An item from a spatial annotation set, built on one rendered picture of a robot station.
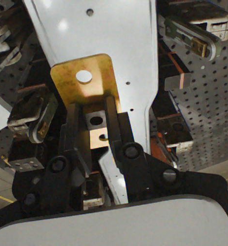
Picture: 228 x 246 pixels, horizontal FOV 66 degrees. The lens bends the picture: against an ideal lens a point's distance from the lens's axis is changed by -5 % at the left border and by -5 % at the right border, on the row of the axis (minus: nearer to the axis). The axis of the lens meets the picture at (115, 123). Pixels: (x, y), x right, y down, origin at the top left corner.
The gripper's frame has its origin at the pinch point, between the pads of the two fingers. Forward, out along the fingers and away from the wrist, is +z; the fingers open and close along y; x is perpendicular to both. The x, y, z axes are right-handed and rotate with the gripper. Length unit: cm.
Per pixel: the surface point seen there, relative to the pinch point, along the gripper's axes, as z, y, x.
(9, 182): 128, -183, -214
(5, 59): 18.4, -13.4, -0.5
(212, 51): 15.5, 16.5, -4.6
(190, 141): 23.2, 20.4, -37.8
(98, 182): 26, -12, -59
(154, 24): 27.7, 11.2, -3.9
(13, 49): 21.5, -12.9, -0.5
